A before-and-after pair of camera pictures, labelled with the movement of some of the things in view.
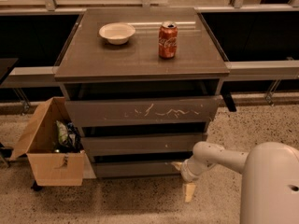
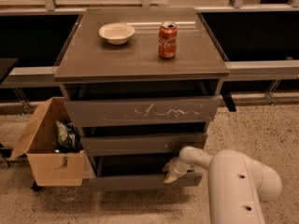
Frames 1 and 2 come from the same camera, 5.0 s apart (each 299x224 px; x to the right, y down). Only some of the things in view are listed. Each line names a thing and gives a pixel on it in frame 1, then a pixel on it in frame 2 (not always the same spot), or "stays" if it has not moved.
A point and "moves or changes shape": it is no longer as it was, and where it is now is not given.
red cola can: (167, 39) stays
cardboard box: (51, 168) stays
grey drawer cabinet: (144, 84) stays
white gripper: (187, 172) to (177, 168)
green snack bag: (63, 132) stays
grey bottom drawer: (135, 169) moves or changes shape
